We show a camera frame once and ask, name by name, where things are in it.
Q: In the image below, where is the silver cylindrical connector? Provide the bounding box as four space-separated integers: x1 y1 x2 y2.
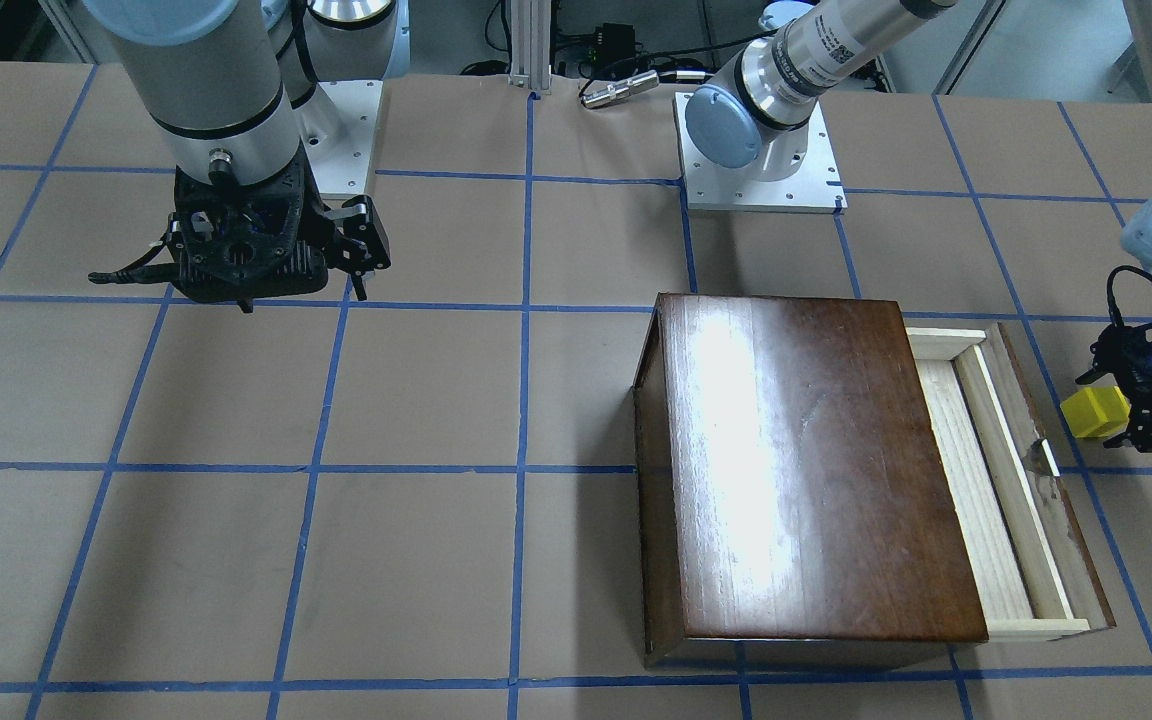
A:
579 70 660 109

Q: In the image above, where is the yellow cube block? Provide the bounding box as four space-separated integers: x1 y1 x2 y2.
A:
1060 386 1130 439

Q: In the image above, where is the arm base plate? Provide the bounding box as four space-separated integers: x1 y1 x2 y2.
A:
675 92 849 214
296 79 384 200

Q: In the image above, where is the dark wooden drawer cabinet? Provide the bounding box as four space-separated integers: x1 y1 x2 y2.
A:
632 293 988 670

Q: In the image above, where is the aluminium frame post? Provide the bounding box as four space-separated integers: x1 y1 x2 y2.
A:
506 0 553 99

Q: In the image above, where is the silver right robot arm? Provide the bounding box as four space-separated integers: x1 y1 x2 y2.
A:
88 1 410 313

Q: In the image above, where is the light wooden drawer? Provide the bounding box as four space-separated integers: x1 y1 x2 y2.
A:
908 324 1117 643

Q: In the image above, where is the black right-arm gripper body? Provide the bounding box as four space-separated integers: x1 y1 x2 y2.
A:
169 160 332 305

